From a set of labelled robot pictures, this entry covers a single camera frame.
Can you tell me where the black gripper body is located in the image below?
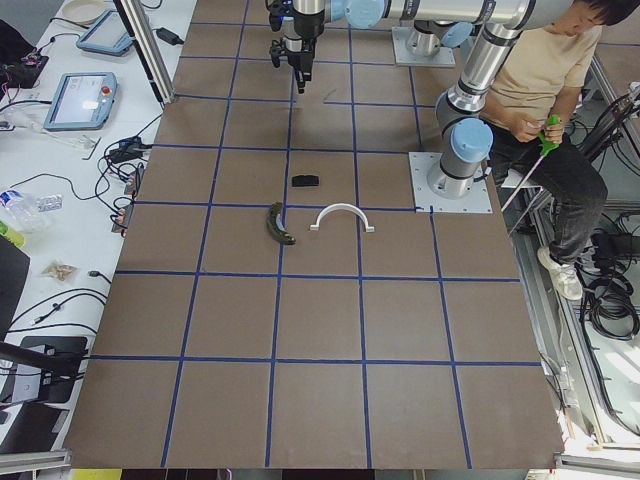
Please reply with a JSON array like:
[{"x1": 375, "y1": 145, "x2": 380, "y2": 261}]
[{"x1": 265, "y1": 0, "x2": 325, "y2": 75}]

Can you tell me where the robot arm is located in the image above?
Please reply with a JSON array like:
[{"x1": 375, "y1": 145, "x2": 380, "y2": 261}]
[
  {"x1": 383, "y1": 0, "x2": 572, "y2": 199},
  {"x1": 265, "y1": 1, "x2": 496, "y2": 94}
]

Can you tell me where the black brake pad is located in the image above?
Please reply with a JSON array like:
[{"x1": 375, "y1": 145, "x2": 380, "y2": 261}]
[{"x1": 291, "y1": 174, "x2": 320, "y2": 188}]

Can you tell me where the black power adapter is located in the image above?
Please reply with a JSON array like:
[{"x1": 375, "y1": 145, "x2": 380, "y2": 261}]
[{"x1": 155, "y1": 27, "x2": 184, "y2": 46}]

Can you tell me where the green brake shoe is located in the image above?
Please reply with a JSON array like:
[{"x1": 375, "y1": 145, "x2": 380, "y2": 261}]
[{"x1": 266, "y1": 202, "x2": 296, "y2": 245}]

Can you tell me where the far teach pendant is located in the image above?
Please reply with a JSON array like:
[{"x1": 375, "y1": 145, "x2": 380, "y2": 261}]
[{"x1": 76, "y1": 9, "x2": 132, "y2": 57}]

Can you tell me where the teach pendant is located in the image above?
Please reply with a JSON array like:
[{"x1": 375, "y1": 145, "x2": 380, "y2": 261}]
[
  {"x1": 44, "y1": 72, "x2": 118, "y2": 132},
  {"x1": 76, "y1": 9, "x2": 132, "y2": 57}
]

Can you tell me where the near teach pendant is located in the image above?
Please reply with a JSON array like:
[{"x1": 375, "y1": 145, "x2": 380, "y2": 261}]
[{"x1": 44, "y1": 72, "x2": 118, "y2": 132}]

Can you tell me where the person in beige shirt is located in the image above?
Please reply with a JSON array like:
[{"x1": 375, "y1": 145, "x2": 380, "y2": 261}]
[{"x1": 481, "y1": 1, "x2": 624, "y2": 300}]

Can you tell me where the plastic water bottle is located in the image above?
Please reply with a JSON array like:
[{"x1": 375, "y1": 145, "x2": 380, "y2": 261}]
[{"x1": 1, "y1": 187, "x2": 54, "y2": 233}]

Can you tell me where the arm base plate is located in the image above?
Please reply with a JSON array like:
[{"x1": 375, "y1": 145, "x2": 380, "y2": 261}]
[
  {"x1": 392, "y1": 26, "x2": 456, "y2": 68},
  {"x1": 408, "y1": 152, "x2": 493, "y2": 214}
]

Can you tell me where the aluminium frame post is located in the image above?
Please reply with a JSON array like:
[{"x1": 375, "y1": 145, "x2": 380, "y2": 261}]
[{"x1": 113, "y1": 0, "x2": 175, "y2": 105}]

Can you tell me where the white curved plastic bracket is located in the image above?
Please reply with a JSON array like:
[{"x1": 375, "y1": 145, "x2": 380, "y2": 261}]
[{"x1": 308, "y1": 202, "x2": 376, "y2": 235}]

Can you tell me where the green handled screwdriver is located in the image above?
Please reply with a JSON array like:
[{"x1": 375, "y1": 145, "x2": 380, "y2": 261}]
[{"x1": 501, "y1": 130, "x2": 559, "y2": 212}]

